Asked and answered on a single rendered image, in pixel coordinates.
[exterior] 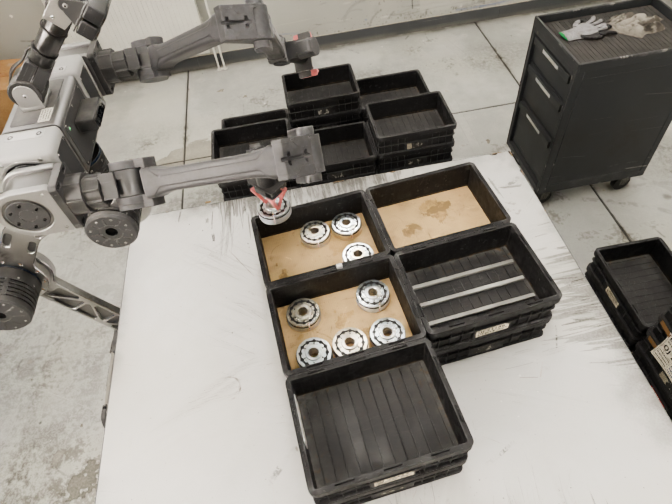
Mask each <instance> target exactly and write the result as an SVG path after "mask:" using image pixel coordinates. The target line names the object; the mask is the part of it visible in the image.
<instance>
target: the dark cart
mask: <svg viewBox="0 0 672 504"><path fill-rule="evenodd" d="M628 12H633V13H634V14H639V13H644V14H646V15H647V17H649V16H651V17H653V16H654V15H657V16H659V17H660V18H663V20H661V21H659V22H660V23H661V24H663V25H664V27H665V30H663V31H660V32H655V33H651V34H645V35H644V37H643V38H637V37H633V36H629V35H625V34H619V33H618V34H616V35H615V34H605V35H603V38H601V39H585V38H582V39H575V40H571V41H567V40H565V39H564V38H563V37H562V36H561V35H560V34H559V33H560V32H563V31H566V30H570V29H571V28H572V26H573V24H574V22H575V21H577V20H579V19H582V20H583V23H585V22H587V21H588V20H590V19H591V15H595V17H596V19H595V20H594V21H593V22H592V23H594V22H596V21H598V20H599V19H600V18H603V19H604V21H603V22H602V23H604V22H607V21H609V20H610V19H611V17H613V16H616V15H621V14H622V13H624V14H626V13H628ZM592 23H591V24H592ZM671 121H672V8H671V7H669V6H668V5H667V4H665V3H664V2H663V1H662V0H626V1H620V2H614V3H608V4H602V5H596V6H591V7H585V8H579V9H573V10H567V11H561V12H555V13H549V14H543V15H538V16H535V19H534V23H533V28H532V32H531V37H530V41H529V45H528V50H527V54H526V59H525V63H524V67H523V72H522V76H521V81H520V85H519V89H518V94H517V98H516V102H515V107H514V111H513V116H512V120H511V124H510V129H509V133H508V138H507V142H506V143H507V145H508V147H509V148H510V150H511V153H512V155H513V157H514V159H515V160H516V162H517V164H518V165H520V166H521V168H522V170H523V171H524V173H525V175H526V176H527V178H528V180H529V181H530V183H531V185H532V186H533V188H534V191H535V194H536V195H537V197H538V199H539V200H540V202H541V203H543V202H545V201H547V200H548V199H549V198H550V196H551V192H553V191H559V190H564V189H570V188H575V187H581V186H586V185H592V184H597V183H603V182H608V181H611V182H610V185H611V186H612V187H613V188H614V189H615V190H617V189H621V188H623V187H624V186H625V185H627V184H628V182H629V181H630V177H636V176H641V175H643V174H644V172H645V170H646V168H647V166H648V164H649V163H650V161H651V159H652V157H653V155H654V153H655V151H656V149H657V148H658V146H659V144H660V142H661V140H662V138H663V136H664V134H665V133H666V131H667V129H668V127H669V125H670V123H671Z"/></svg>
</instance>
